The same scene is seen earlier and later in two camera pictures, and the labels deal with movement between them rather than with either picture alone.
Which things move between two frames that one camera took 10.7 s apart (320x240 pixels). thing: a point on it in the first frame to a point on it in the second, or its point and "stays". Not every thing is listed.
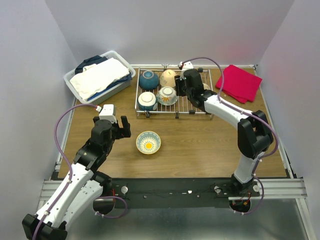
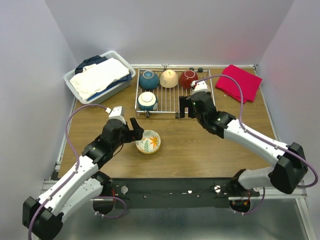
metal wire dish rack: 156,95 stays
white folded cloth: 96,77 stays
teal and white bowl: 146,101 stays
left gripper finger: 126,126 to 137,130
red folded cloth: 239,84 stays
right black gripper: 178,81 to 185,101
